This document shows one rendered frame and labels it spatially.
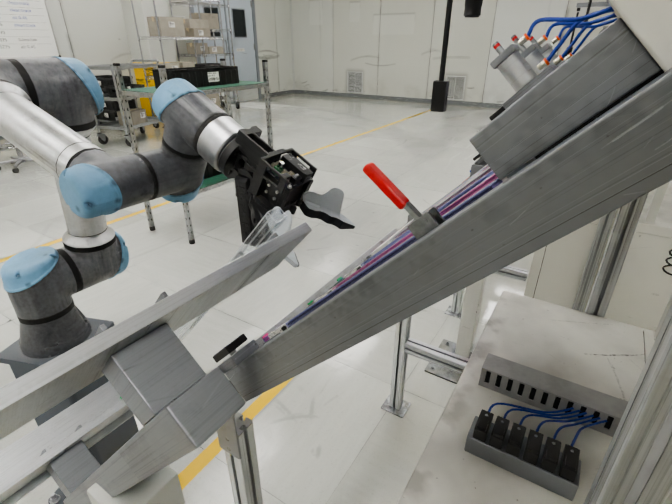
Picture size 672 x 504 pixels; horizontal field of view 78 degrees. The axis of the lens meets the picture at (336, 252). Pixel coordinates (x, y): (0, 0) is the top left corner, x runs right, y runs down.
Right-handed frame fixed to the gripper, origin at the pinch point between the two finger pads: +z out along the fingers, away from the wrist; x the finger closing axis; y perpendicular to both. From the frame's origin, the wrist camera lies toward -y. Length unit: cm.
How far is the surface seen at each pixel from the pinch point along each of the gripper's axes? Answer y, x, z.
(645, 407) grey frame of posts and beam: 20.9, -14.1, 31.0
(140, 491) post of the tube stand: -9.0, -34.0, 6.1
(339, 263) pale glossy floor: -126, 146, -29
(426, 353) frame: -56, 60, 30
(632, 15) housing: 39.4, -8.1, 11.5
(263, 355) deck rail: -15.3, -10.0, 2.9
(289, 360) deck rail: -11.7, -10.0, 6.5
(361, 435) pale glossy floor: -90, 44, 33
